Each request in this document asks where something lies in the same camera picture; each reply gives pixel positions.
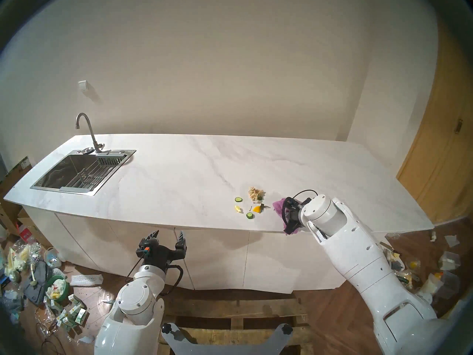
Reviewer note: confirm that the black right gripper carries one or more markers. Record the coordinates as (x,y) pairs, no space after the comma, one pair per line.
(293,213)

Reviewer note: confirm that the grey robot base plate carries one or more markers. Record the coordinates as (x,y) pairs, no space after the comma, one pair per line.
(207,348)

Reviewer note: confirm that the white paper scrap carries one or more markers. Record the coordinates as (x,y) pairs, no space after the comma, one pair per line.
(452,240)

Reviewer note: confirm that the white wall socket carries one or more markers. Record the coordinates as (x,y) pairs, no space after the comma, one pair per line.
(83,85)

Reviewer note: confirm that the white kitchen cabinet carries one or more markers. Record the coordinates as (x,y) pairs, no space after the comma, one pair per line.
(221,254)

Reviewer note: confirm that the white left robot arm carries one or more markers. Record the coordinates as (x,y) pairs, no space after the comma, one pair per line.
(136,302)

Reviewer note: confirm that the purple cleaning cloth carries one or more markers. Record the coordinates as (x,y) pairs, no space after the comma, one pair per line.
(278,206)

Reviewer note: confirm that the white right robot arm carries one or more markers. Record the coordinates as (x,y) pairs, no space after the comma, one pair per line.
(354,254)

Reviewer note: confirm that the clear plastic container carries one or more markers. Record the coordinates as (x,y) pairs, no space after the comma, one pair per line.
(449,261)

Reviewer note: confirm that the wooden door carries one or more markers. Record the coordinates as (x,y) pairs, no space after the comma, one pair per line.
(439,154)

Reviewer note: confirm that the clear plastic cup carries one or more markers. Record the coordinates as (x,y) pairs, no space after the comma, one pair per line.
(52,258)

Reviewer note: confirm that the grey bag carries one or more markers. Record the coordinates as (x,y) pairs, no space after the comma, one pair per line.
(37,284)

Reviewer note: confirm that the brass door hinge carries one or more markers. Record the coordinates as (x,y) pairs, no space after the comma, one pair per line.
(458,126)

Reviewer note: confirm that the stainless steel sink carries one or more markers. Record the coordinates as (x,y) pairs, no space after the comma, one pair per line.
(55,173)

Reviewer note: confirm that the steel sink drying rack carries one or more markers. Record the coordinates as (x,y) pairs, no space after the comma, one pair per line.
(92,175)

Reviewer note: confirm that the brown cardboard box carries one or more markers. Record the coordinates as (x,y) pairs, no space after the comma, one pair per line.
(13,176)

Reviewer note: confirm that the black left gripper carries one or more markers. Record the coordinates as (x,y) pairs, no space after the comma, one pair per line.
(159,252)

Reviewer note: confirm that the clear plastic box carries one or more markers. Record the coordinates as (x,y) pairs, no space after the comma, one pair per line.
(451,284)

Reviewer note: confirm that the beige noodle clump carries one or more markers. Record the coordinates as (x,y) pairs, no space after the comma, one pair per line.
(254,192)

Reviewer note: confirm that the white foam mesh sleeve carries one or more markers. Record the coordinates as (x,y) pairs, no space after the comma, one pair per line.
(87,280)

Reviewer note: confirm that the wooden pallet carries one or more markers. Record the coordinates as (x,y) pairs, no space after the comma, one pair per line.
(229,308)

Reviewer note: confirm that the yellow lidded container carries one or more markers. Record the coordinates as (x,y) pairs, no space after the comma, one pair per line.
(414,264)

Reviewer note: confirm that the green bowl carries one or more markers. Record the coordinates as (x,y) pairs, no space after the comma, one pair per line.
(59,287)

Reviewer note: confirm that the black base knob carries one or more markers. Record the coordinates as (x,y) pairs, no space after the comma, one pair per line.
(168,328)
(287,328)

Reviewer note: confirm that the steel gooseneck faucet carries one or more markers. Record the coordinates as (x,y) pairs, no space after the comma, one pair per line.
(92,134)

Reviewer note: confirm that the cardboard box with red print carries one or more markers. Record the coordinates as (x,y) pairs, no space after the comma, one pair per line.
(31,230)

